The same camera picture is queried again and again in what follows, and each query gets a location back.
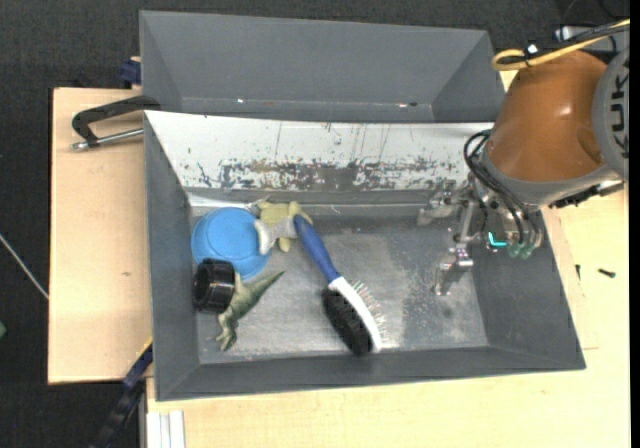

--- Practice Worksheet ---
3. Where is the black cylindrical cap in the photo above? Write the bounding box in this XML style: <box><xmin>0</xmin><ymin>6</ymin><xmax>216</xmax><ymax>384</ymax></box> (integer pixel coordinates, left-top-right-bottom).
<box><xmin>191</xmin><ymin>258</ymin><xmax>237</xmax><ymax>313</ymax></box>

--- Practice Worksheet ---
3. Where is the blue bowl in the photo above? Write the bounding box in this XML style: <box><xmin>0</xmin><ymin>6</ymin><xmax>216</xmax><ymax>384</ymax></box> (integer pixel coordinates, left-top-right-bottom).
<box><xmin>190</xmin><ymin>206</ymin><xmax>274</xmax><ymax>281</ymax></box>

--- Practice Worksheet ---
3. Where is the grey metal bin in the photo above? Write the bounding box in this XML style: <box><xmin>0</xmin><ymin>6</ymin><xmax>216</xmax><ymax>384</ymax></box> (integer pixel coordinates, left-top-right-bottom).
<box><xmin>138</xmin><ymin>9</ymin><xmax>587</xmax><ymax>402</ymax></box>

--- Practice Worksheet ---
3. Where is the green toy dinosaur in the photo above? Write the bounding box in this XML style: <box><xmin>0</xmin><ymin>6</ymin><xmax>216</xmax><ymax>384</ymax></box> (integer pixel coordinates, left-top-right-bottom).
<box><xmin>214</xmin><ymin>269</ymin><xmax>287</xmax><ymax>353</ymax></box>

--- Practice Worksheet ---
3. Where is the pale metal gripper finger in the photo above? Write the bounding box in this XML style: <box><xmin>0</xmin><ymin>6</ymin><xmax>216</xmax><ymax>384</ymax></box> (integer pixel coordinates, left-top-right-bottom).
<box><xmin>416</xmin><ymin>189</ymin><xmax>460</xmax><ymax>227</ymax></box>
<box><xmin>432</xmin><ymin>245</ymin><xmax>475</xmax><ymax>298</ymax></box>

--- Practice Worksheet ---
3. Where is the blue and white brush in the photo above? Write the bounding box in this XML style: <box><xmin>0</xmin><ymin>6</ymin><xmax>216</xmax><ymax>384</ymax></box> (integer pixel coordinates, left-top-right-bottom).
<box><xmin>292</xmin><ymin>214</ymin><xmax>392</xmax><ymax>358</ymax></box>

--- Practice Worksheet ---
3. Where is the yellow-green and grey plush toy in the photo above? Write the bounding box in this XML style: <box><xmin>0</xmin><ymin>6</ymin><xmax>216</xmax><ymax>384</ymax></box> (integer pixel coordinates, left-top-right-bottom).
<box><xmin>251</xmin><ymin>199</ymin><xmax>315</xmax><ymax>254</ymax></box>

